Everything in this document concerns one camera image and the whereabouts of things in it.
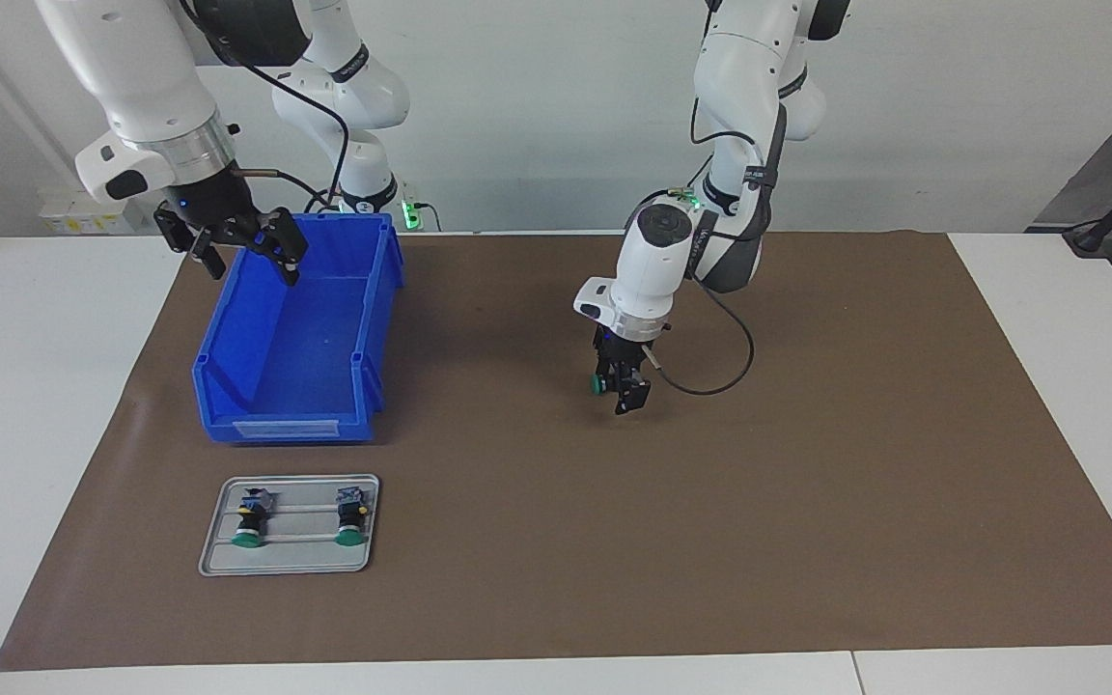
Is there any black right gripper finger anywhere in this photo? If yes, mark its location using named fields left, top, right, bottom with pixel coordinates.
left=153, top=206, right=227, bottom=281
left=233, top=208, right=310, bottom=287

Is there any green push button, white base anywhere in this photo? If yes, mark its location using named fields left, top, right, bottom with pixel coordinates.
left=334, top=486, right=371, bottom=547

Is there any blue plastic storage bin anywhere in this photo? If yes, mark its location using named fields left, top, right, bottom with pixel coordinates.
left=192, top=212, right=405, bottom=445

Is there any brown table mat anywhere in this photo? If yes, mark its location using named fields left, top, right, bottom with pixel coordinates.
left=0, top=232, right=1112, bottom=672

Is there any grey metal tray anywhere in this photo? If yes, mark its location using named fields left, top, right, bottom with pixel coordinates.
left=198, top=474, right=381, bottom=577

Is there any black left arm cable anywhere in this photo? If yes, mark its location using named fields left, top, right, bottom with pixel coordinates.
left=643, top=92, right=774, bottom=397

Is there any white wall socket box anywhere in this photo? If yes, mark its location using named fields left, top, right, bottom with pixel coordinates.
left=40, top=186, right=147, bottom=236

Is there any white wall conduit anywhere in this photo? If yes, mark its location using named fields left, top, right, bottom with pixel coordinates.
left=0, top=10, right=94, bottom=194

